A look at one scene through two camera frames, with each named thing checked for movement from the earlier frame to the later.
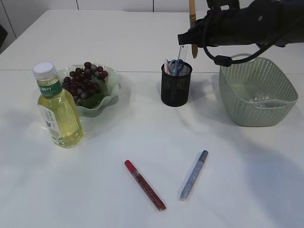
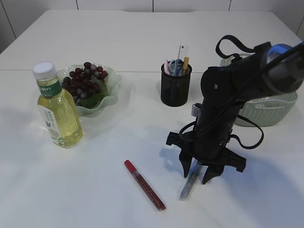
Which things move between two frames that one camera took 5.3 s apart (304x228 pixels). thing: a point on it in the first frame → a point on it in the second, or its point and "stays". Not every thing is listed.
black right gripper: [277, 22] → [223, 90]
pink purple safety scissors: [167, 67] stays
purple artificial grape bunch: [83, 82] stays
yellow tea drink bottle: [59, 108] stays
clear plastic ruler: [184, 51] stays
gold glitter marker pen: [193, 19] → [186, 61]
